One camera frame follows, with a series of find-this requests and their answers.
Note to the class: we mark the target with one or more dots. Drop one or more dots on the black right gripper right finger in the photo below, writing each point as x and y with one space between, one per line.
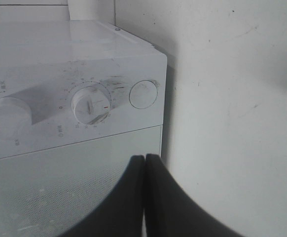
170 212

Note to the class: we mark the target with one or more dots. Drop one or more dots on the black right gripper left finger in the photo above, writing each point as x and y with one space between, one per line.
120 214

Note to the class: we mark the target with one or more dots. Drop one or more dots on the white timer knob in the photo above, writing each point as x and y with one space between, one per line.
91 104

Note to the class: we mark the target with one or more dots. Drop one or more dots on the round white door button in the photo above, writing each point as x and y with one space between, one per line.
143 94

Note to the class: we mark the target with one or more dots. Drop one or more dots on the upper white power knob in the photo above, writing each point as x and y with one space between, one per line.
18 112

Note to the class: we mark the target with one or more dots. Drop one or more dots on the white microwave oven body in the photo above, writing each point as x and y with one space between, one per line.
61 57

